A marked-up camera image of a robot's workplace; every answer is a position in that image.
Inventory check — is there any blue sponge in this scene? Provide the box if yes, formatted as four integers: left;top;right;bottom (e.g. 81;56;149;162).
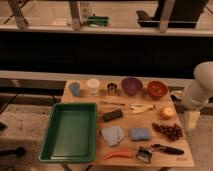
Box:
130;128;150;141

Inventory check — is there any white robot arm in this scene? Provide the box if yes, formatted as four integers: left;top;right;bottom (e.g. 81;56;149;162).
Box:
181;61;213;130

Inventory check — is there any red bowl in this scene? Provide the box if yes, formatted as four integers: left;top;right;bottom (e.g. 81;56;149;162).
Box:
147;81;168;100

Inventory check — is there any purple bowl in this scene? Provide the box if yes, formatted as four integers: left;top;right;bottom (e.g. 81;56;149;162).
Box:
121;77;143;96

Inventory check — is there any bunch of red grapes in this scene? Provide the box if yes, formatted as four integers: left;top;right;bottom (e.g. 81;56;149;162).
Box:
152;123;184;141

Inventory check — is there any yellow apple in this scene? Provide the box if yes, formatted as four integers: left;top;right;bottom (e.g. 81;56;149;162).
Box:
160;107;174;120

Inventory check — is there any metal binder clip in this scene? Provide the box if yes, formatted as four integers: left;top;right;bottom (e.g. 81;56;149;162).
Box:
136;147;152;164

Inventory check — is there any orange chili pepper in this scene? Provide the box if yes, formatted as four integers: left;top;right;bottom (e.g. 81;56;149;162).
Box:
103;150;132;160

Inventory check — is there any black rectangular block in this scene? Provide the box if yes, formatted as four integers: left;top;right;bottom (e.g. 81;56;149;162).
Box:
103;110;123;122

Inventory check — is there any blue folded cloth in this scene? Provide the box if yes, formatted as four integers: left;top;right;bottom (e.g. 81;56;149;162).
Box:
101;126;125;147

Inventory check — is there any small metal cup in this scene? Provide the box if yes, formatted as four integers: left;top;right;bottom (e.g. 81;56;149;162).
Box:
107;83;117;95

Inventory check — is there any thin brown stick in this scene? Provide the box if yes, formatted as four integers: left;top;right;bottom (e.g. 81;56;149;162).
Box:
100;101;126;106

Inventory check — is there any white cup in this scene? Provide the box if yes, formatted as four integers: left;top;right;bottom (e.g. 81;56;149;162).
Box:
86;79;100;96

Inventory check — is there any blue cup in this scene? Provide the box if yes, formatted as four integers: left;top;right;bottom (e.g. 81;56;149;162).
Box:
69;82;80;96

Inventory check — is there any green plastic tray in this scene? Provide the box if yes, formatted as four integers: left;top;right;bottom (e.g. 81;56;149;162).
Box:
39;103;97;163

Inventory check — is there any green box on shelf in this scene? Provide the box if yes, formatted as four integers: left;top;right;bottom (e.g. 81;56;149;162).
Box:
86;16;109;26

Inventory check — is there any black handled peeler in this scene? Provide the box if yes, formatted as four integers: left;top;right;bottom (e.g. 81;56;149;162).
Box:
151;144;184;155

